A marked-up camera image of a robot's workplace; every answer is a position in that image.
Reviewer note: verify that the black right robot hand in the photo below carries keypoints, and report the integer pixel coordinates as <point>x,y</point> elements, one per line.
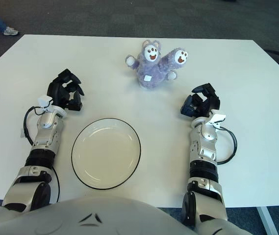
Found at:
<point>208,102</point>

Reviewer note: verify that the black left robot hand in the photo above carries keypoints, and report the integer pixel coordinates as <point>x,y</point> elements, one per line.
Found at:
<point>60,90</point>

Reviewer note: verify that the purple plush bunny doll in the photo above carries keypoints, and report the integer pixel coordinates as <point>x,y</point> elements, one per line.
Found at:
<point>151,71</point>

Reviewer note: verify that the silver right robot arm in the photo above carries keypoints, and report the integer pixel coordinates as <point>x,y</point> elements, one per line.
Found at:
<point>203,147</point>

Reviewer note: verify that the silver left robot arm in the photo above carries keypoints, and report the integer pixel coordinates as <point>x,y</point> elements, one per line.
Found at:
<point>46,137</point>

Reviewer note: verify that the white plate with black rim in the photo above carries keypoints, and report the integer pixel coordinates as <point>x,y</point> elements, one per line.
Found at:
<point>105,154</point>

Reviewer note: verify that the white right wrist connector box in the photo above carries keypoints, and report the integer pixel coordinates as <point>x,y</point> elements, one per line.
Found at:
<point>217,118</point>

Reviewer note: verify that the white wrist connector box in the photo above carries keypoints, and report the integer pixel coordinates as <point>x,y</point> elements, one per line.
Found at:
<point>217,118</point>
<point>43,101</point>

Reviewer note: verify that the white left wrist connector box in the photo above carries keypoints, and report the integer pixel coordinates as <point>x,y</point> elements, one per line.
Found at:
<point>43,101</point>

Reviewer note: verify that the white sneaker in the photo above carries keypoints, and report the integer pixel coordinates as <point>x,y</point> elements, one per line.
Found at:
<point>10,31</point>

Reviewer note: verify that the silver robot torso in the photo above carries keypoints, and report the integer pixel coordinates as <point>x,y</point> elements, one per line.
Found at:
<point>92,215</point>

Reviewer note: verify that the white table leg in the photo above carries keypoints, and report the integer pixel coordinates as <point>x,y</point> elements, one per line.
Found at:
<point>266,220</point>

